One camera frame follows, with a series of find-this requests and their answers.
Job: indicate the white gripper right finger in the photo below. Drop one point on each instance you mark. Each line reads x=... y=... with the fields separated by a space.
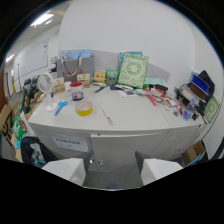
x=156 y=168

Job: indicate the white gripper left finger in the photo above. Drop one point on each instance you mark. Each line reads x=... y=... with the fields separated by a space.
x=68 y=168

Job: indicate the yellow roll of tape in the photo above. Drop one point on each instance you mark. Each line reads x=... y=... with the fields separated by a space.
x=84 y=108

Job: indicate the white paper label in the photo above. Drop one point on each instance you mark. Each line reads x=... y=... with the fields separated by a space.
x=70 y=142

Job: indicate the black backpack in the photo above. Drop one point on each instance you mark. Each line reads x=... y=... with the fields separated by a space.
x=35 y=151

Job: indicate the white cabinet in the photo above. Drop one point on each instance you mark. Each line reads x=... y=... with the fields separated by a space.
x=116 y=133

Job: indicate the green snack bag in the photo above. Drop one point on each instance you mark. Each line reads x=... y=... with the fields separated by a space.
x=19 y=128

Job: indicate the clear plastic water bottle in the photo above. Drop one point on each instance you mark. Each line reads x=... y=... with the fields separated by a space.
x=188 y=109

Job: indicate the clear plastic ruler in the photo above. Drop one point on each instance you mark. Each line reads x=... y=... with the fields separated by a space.
x=104 y=111

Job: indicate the red pen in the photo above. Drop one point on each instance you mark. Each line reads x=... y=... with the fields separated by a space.
x=151 y=99

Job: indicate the cardboard box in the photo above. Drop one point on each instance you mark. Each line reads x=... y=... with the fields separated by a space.
x=6 y=121

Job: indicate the white mug with red rim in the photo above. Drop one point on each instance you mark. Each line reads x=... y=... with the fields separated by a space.
x=76 y=91

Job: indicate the green patterned flat box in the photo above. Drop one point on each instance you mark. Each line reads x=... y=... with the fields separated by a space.
x=211 y=109

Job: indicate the white desk fan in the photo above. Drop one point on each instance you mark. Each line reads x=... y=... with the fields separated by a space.
x=46 y=89

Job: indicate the tan snack packet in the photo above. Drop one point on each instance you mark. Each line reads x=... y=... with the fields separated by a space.
x=58 y=85

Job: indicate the yellow snack packet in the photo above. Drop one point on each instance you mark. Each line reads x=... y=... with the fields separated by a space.
x=83 y=79

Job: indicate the black and blue open case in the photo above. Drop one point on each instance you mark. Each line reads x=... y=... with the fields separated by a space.
x=200 y=85

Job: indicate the yellow small box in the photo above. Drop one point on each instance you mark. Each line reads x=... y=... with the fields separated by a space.
x=99 y=76

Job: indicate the grey paper gift bag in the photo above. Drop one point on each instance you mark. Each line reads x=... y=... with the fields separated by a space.
x=76 y=68

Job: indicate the whiteboard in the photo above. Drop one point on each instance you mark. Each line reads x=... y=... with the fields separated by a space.
x=33 y=58

